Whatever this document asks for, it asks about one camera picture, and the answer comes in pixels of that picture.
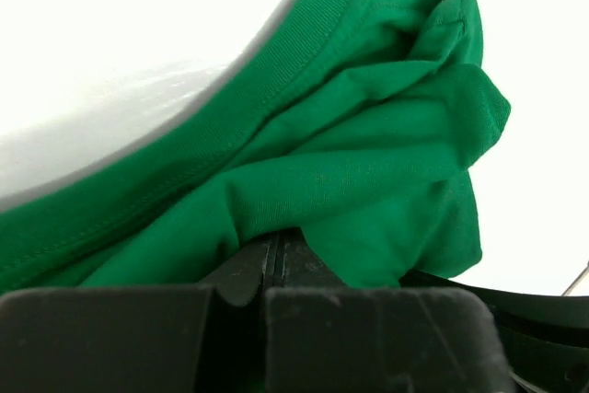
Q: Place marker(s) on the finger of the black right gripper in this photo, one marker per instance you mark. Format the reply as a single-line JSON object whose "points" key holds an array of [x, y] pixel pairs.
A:
{"points": [[545, 338]]}

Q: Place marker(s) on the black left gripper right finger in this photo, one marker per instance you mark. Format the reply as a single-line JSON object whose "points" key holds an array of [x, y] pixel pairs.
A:
{"points": [[297, 265]]}

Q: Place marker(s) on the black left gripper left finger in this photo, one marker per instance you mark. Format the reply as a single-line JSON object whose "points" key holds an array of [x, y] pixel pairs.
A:
{"points": [[252, 270]]}

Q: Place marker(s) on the green t-shirt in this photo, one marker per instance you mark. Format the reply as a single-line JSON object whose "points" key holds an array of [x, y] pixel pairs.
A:
{"points": [[356, 122]]}

